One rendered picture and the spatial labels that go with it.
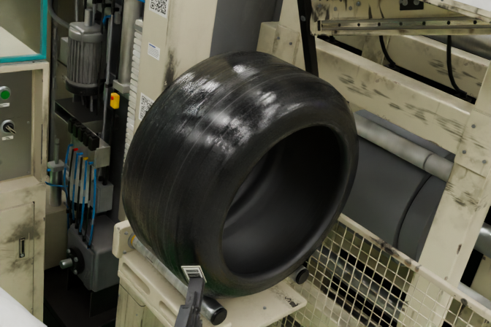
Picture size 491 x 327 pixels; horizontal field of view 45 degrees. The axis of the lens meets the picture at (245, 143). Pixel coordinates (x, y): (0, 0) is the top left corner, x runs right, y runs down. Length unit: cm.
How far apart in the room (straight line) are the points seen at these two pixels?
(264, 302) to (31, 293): 79
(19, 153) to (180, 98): 70
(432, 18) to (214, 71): 50
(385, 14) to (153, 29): 55
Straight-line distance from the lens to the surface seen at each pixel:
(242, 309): 159
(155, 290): 152
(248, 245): 161
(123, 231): 157
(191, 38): 146
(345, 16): 155
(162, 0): 144
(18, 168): 183
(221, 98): 119
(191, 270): 126
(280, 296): 165
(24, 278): 200
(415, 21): 143
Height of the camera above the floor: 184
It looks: 25 degrees down
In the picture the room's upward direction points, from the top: 10 degrees clockwise
